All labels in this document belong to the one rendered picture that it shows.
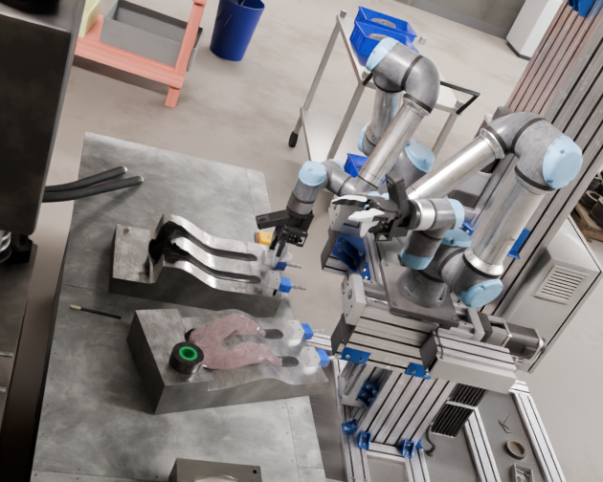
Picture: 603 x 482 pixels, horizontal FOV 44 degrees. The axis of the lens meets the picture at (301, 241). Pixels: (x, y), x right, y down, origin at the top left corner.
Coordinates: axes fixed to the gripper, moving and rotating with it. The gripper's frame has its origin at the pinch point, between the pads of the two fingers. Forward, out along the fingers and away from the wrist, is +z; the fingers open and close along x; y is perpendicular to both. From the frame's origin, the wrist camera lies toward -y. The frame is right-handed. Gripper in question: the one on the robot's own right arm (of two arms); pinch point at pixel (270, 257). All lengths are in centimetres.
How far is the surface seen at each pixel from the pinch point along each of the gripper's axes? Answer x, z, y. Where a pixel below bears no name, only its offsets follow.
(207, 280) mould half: -16.2, 0.9, -21.3
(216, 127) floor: 258, 90, 24
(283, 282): -11.7, -0.1, 2.8
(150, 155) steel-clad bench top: 64, 10, -37
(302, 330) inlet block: -29.6, 2.1, 7.1
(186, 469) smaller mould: -81, 3, -29
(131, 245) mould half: -1.5, 4.3, -43.0
